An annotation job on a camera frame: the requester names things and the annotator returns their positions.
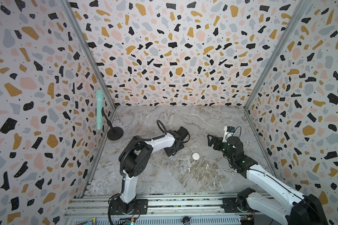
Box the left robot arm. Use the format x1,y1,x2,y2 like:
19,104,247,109
108,120,190,225

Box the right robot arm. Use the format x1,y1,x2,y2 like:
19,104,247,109
207,135,328,225

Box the white earbud charging case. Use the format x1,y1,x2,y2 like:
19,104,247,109
192,152,200,161

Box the black microphone stand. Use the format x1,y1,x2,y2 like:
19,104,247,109
101,108,124,141

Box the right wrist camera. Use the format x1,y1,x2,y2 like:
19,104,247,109
223,126,236,142

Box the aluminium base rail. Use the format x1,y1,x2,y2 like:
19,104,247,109
63,192,305,225

